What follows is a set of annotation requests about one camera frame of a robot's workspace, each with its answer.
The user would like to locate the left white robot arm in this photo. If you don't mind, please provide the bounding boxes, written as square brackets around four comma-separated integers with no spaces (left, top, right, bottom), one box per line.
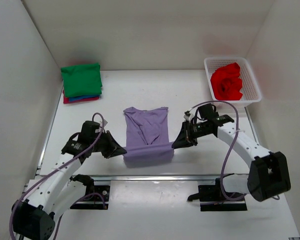
[9,118,126,240]

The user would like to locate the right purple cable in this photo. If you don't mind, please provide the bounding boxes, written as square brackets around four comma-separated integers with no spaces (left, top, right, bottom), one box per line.
[188,101,281,201]

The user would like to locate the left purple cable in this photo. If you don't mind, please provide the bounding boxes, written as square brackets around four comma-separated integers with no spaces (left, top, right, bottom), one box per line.
[8,112,110,240]

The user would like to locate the green folded t-shirt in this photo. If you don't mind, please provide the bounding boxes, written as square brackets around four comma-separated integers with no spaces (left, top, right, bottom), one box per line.
[60,63,103,98]

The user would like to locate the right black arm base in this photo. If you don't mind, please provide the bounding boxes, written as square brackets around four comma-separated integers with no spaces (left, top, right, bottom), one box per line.
[187,177,248,212]

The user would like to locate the red crumpled t-shirt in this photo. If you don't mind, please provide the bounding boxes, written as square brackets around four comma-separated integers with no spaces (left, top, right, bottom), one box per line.
[210,62,243,101]

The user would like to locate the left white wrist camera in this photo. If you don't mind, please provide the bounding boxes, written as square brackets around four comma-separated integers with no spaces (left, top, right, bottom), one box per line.
[99,119,108,128]

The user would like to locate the magenta folded t-shirt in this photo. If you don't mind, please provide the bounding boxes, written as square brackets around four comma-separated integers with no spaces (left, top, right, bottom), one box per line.
[62,90,100,104]

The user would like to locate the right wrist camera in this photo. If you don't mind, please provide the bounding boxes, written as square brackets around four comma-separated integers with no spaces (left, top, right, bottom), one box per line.
[183,110,194,122]

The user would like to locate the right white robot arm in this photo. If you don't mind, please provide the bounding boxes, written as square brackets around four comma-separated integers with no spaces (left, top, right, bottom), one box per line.
[172,102,291,202]

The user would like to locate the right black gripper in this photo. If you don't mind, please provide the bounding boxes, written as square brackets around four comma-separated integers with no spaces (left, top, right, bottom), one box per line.
[172,120,212,149]

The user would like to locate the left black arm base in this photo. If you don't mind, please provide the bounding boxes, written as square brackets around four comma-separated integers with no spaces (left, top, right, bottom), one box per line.
[70,174,111,210]

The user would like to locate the purple cable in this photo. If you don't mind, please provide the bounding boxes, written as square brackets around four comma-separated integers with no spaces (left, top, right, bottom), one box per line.
[8,112,110,240]
[188,101,281,201]

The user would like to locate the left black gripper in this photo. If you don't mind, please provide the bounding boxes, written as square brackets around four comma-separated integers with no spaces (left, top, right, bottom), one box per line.
[92,128,127,157]

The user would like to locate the white plastic basket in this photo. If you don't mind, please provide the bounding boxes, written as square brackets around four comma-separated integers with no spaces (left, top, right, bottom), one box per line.
[204,56,262,108]

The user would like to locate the blue folded t-shirt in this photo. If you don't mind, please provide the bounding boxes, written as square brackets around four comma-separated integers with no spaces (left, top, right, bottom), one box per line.
[68,95,99,103]

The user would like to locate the purple t-shirt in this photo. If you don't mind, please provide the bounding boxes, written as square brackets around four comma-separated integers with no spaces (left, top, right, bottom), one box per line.
[123,107,174,168]

